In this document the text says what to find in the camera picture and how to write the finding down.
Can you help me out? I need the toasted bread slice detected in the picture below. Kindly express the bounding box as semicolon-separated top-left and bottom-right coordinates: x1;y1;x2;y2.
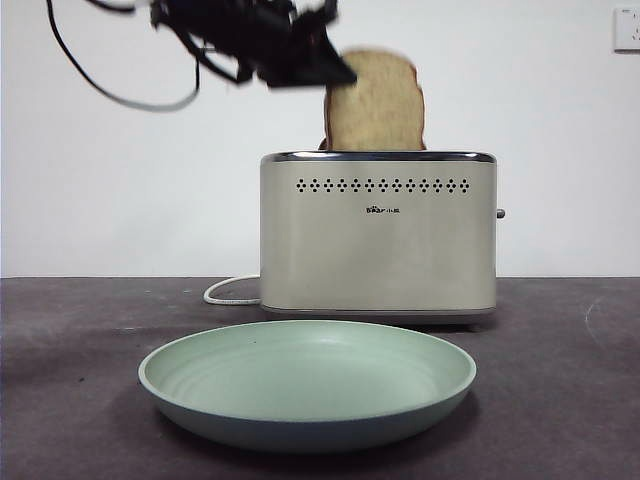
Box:
323;47;428;152

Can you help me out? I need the white wall socket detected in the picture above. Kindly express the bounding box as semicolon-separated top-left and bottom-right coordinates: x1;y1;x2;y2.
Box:
613;7;640;54

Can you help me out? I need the white toaster power cord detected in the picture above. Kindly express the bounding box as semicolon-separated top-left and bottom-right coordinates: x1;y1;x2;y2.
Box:
203;276;263;307

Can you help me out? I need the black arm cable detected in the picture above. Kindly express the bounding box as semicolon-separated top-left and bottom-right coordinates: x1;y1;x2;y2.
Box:
44;0;206;113

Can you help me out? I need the cream Bear toaster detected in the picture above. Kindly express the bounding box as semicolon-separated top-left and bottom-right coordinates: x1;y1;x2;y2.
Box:
259;149;507;324

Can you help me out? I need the pale green round plate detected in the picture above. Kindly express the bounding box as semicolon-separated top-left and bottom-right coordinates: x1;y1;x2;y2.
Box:
137;319;478;455

